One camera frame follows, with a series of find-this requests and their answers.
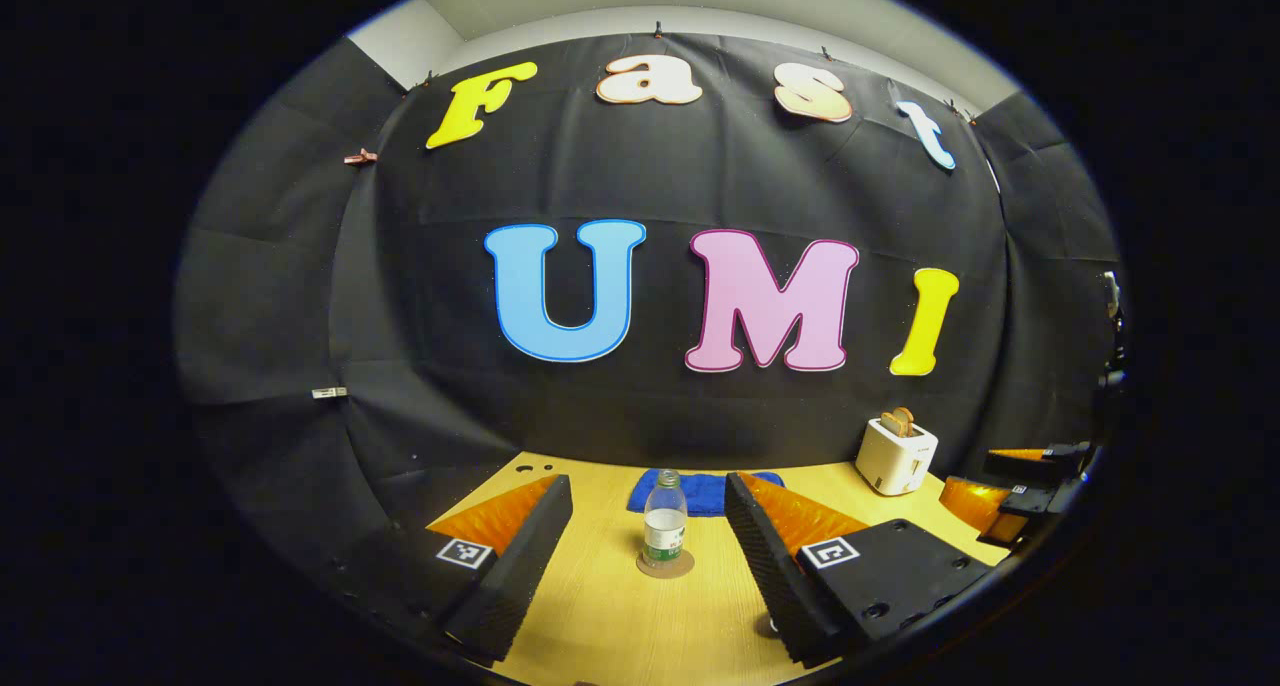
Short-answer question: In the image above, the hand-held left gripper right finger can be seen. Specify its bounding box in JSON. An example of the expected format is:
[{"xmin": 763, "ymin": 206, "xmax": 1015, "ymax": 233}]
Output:
[{"xmin": 724, "ymin": 471, "xmax": 999, "ymax": 669}]

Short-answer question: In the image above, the round brown coaster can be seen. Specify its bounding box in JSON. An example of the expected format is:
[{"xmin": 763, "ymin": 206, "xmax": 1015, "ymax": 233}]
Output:
[{"xmin": 636, "ymin": 549, "xmax": 696, "ymax": 580}]

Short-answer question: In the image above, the blue folded towel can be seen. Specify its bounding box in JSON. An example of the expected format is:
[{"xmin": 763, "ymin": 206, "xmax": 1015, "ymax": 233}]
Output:
[{"xmin": 627, "ymin": 471, "xmax": 786, "ymax": 518}]

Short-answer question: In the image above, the white toaster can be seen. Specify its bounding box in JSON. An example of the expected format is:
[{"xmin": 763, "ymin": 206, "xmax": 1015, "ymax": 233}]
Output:
[{"xmin": 856, "ymin": 416, "xmax": 940, "ymax": 497}]

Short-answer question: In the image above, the clear plastic water bottle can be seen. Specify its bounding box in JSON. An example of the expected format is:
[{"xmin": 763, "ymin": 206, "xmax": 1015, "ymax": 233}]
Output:
[{"xmin": 643, "ymin": 469, "xmax": 689, "ymax": 570}]

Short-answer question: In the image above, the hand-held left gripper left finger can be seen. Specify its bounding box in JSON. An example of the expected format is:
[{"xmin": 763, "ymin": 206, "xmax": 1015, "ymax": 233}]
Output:
[{"xmin": 335, "ymin": 474, "xmax": 575, "ymax": 665}]

